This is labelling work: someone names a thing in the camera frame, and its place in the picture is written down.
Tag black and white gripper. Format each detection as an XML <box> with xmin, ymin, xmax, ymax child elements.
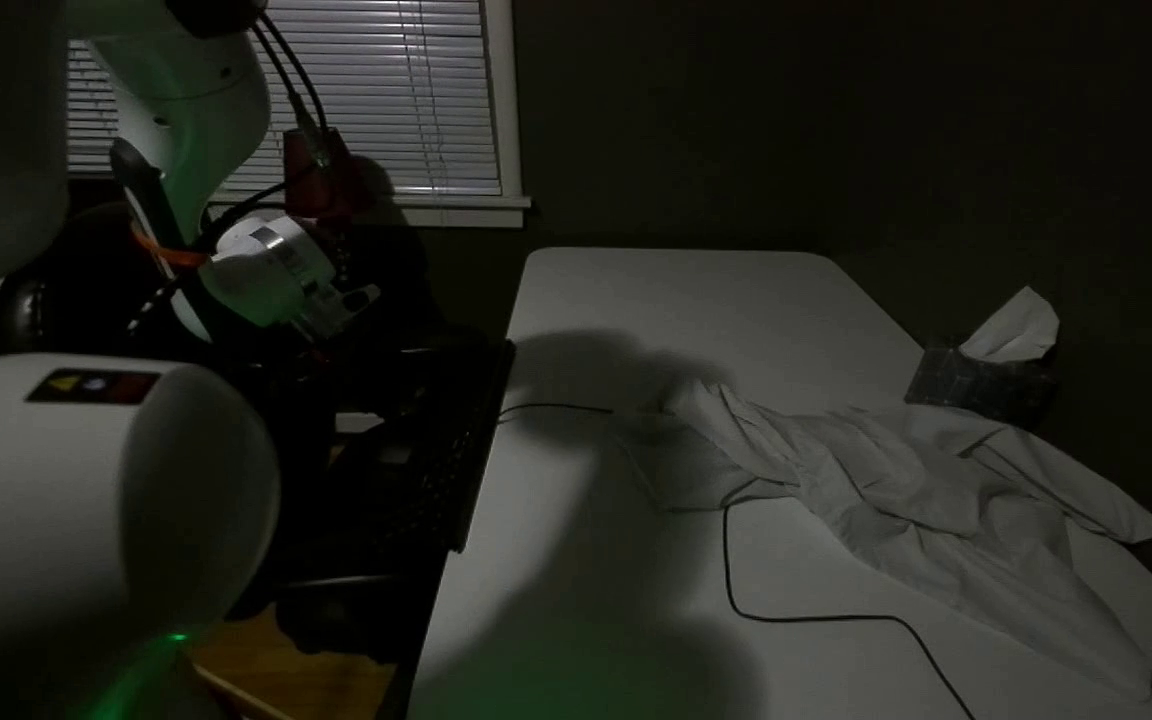
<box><xmin>201</xmin><ymin>213</ymin><xmax>379</xmax><ymax>341</ymax></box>

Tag black computer keyboard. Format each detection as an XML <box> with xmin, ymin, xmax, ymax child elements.
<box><xmin>379</xmin><ymin>337</ymin><xmax>514</xmax><ymax>551</ymax></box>

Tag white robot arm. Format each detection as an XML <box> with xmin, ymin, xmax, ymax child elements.
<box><xmin>0</xmin><ymin>0</ymin><xmax>379</xmax><ymax>720</ymax></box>

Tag black office chair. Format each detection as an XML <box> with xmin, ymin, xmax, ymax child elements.
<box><xmin>0</xmin><ymin>208</ymin><xmax>500</xmax><ymax>659</ymax></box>

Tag red cup on sill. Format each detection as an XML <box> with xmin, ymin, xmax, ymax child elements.
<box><xmin>282</xmin><ymin>128</ymin><xmax>346</xmax><ymax>220</ymax></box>

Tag white window blinds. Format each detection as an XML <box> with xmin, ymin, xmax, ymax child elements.
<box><xmin>64</xmin><ymin>0</ymin><xmax>530</xmax><ymax>232</ymax></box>

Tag white table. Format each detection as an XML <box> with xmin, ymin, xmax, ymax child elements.
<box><xmin>406</xmin><ymin>246</ymin><xmax>1152</xmax><ymax>720</ymax></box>

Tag dark tissue box near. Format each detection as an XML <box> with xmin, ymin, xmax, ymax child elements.
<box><xmin>902</xmin><ymin>289</ymin><xmax>1061</xmax><ymax>419</ymax></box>

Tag white crumpled shirt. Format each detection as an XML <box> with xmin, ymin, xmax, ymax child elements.
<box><xmin>622</xmin><ymin>380</ymin><xmax>1152</xmax><ymax>696</ymax></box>

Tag black keyboard cable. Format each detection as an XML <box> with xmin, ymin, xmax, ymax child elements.
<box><xmin>500</xmin><ymin>394</ymin><xmax>980</xmax><ymax>720</ymax></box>

